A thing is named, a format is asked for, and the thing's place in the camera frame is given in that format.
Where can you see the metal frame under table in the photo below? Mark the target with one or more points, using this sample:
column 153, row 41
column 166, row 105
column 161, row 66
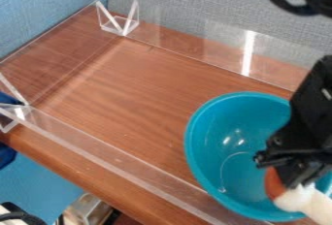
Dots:
column 86, row 211

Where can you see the blue plastic bowl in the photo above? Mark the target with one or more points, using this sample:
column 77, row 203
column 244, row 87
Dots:
column 227, row 131

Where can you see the dark blue object at left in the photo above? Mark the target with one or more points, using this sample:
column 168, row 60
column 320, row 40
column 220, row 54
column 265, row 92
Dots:
column 8, row 103

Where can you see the clear acrylic left bracket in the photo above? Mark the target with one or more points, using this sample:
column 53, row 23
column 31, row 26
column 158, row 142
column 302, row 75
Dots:
column 22, row 111

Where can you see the black and white wheel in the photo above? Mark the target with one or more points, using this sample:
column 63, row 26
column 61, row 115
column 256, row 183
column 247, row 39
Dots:
column 12, row 215

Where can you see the white and orange toy mushroom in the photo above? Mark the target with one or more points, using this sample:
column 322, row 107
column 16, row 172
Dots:
column 303, row 199

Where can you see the clear acrylic corner bracket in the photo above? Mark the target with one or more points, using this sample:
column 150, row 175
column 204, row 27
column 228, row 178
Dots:
column 119, row 25

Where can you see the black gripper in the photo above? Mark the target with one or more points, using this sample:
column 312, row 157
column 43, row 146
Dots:
column 299, row 151

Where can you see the clear acrylic table barrier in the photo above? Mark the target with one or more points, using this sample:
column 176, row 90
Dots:
column 111, row 98

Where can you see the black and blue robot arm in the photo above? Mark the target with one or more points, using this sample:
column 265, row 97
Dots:
column 311, row 101

